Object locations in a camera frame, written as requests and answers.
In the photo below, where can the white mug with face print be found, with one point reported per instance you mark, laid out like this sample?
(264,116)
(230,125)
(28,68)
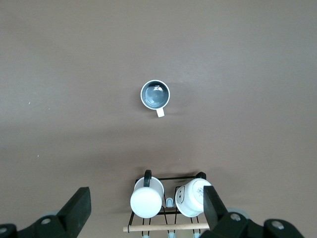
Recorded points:
(189,200)

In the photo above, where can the grey-inside white mug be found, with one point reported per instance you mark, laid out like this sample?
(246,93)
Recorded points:
(154,95)

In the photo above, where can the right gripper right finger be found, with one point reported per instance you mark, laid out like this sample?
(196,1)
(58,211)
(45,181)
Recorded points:
(218,220)

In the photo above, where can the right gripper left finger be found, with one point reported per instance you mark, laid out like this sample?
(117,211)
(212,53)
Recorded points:
(69,218)

